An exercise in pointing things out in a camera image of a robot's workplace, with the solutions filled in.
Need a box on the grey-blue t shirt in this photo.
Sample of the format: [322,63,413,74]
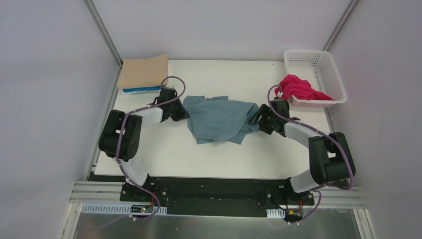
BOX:
[183,96,259,145]

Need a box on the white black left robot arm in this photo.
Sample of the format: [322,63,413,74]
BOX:
[98,87,189,201]

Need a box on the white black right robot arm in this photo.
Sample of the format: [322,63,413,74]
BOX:
[249,98,356,204]

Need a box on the folded blue white t shirt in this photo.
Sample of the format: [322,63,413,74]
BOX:
[121,86,161,95]

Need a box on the pink red t shirt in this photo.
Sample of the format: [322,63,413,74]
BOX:
[279,74,333,101]

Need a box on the folded tan t shirt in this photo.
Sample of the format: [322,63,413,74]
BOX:
[117,54,168,89]

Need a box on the white plastic laundry basket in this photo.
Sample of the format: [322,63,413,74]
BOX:
[284,49,347,108]

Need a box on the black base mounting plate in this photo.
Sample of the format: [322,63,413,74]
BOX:
[89,173,315,218]

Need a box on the right controller circuit board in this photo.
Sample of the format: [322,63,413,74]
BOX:
[286,210,303,218]

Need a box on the controller circuit board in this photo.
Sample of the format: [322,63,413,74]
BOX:
[130,204,154,215]
[286,210,303,218]

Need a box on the left controller circuit board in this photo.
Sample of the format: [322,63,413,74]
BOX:
[130,204,154,215]

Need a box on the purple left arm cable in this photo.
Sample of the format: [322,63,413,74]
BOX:
[112,76,186,222]

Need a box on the right aluminium frame post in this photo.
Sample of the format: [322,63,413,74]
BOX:
[322,0,360,51]

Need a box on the aluminium frame post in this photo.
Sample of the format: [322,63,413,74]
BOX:
[322,0,360,51]
[83,0,123,68]

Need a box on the left aluminium frame post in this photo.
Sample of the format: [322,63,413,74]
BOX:
[83,0,123,68]

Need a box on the aluminium front rail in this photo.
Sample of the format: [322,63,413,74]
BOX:
[69,181,367,209]

